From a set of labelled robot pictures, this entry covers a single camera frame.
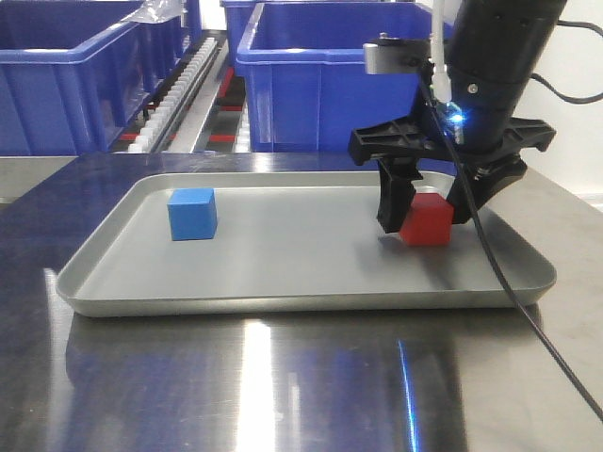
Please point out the red cube block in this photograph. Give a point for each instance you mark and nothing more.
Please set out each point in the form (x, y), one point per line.
(428, 222)

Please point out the blue cube block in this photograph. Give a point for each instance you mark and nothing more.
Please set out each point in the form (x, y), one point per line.
(192, 213)

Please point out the blue bin behind right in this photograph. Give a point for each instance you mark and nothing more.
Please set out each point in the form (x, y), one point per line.
(238, 19)

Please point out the grey metal tray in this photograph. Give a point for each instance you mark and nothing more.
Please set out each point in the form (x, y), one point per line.
(285, 242)

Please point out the clear plastic sheet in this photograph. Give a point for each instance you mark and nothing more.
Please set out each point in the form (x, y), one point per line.
(156, 12)

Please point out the blue plastic bin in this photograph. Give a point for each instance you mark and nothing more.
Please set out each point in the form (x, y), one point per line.
(287, 119)
(75, 73)

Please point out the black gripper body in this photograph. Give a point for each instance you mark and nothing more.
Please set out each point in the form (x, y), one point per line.
(402, 140)

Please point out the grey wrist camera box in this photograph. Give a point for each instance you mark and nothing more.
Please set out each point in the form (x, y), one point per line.
(385, 55)

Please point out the white roller conveyor rail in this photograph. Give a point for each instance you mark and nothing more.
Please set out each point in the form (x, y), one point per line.
(167, 115)

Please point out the blue plastic bin right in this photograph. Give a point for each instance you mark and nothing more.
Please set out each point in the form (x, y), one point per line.
(287, 119)

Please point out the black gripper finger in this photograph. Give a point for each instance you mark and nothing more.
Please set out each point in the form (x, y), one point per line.
(484, 182)
(397, 191)

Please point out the blue plastic bin left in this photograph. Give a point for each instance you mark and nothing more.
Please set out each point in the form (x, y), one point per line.
(75, 73)

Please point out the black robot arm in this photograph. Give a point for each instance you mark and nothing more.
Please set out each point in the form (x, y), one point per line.
(490, 56)

